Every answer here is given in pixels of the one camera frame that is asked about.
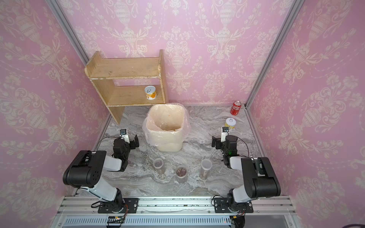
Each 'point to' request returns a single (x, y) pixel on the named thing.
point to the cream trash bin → (165, 126)
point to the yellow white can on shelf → (150, 92)
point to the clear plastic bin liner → (187, 128)
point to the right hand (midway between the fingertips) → (221, 135)
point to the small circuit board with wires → (115, 221)
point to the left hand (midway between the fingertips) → (129, 136)
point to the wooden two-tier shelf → (126, 81)
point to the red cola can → (235, 109)
